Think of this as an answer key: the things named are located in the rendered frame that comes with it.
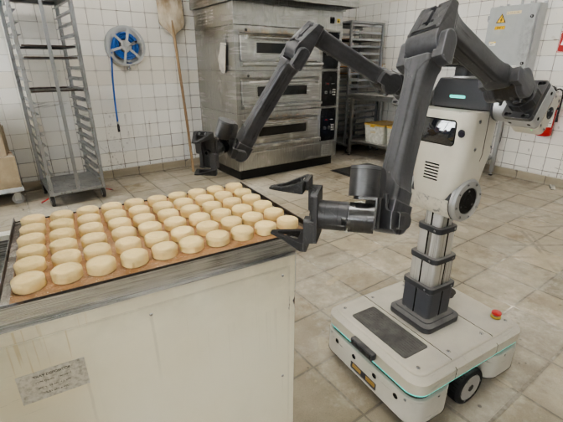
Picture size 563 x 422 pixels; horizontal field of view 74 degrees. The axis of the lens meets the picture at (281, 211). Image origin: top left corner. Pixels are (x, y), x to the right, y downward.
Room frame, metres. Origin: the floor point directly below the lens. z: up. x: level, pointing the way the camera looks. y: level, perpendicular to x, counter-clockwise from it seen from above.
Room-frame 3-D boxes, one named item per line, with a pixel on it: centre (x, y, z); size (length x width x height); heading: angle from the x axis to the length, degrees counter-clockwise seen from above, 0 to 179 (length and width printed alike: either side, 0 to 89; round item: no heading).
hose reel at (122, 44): (4.43, 1.70, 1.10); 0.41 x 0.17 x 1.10; 126
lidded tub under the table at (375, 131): (5.44, -1.47, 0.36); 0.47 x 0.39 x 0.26; 124
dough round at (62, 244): (0.69, 0.44, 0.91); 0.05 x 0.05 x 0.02
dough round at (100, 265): (0.61, 0.33, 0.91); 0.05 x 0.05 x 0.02
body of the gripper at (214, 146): (1.22, 0.23, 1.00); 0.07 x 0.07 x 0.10; 75
